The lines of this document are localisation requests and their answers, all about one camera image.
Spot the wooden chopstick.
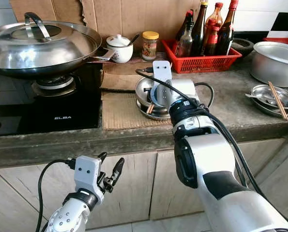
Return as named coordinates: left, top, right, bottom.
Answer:
left=146, top=101, right=156, bottom=115
left=267, top=80, right=288, bottom=121

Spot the deep steel bowl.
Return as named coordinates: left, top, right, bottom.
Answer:
left=135, top=76, right=171, bottom=114

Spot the shallow steel plate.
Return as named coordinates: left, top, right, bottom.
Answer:
left=136, top=101, right=172, bottom=121

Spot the folded brown cardboard piece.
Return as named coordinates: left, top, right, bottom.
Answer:
left=99, top=60, right=156, bottom=91

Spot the glass jar yellow lid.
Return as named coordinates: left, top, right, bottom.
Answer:
left=142, top=31, right=160, bottom=61

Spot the white ceramic lidded pot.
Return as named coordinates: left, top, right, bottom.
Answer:
left=106, top=34, right=135, bottom=63

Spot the black glass gas stove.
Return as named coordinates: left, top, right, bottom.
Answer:
left=0, top=63, right=103, bottom=136

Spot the red plastic bottle basket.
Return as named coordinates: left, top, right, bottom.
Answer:
left=162, top=39, right=243, bottom=74

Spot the clear glass bottle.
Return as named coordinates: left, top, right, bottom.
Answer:
left=176, top=22, right=194, bottom=58

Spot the large steel wok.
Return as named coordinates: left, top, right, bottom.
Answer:
left=0, top=22, right=118, bottom=79

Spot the short dark bottle red cap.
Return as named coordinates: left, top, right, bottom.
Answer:
left=175, top=10, right=194, bottom=42

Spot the small red-labelled sauce bottle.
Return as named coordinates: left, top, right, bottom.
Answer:
left=203, top=25, right=220, bottom=57

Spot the tall dark bottle yellow cap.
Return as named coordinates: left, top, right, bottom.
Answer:
left=190, top=0, right=209, bottom=57

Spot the large brown cardboard sheet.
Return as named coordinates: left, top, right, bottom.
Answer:
left=9, top=0, right=202, bottom=44

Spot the gas stove burner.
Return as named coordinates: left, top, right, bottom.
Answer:
left=31, top=75, right=74, bottom=97

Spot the tall dark bottle red cap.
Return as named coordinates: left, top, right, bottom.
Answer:
left=216, top=0, right=240, bottom=56

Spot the steel spoon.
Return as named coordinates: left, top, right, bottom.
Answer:
left=244, top=92, right=273, bottom=101

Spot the amber sauce bottle red cap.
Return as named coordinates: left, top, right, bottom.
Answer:
left=206, top=2, right=225, bottom=29

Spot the dark stone mortar bowl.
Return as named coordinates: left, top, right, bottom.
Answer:
left=231, top=38, right=255, bottom=58

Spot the domed steel wok lid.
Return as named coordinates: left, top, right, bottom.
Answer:
left=0, top=12, right=91, bottom=63

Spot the wide steel plate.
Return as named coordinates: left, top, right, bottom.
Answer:
left=251, top=94, right=288, bottom=118

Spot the large aluminium pot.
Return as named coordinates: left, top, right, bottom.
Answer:
left=249, top=41, right=288, bottom=88

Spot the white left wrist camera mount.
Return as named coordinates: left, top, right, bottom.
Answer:
left=75, top=156, right=103, bottom=191

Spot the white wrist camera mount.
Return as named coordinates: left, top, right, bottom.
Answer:
left=151, top=60, right=200, bottom=114
left=75, top=156, right=103, bottom=191

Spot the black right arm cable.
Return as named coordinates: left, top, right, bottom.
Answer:
left=136, top=69, right=288, bottom=232

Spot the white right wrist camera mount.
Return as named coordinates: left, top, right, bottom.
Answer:
left=151, top=60, right=200, bottom=114

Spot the dark spoon handle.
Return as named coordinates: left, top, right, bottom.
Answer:
left=128, top=33, right=141, bottom=47

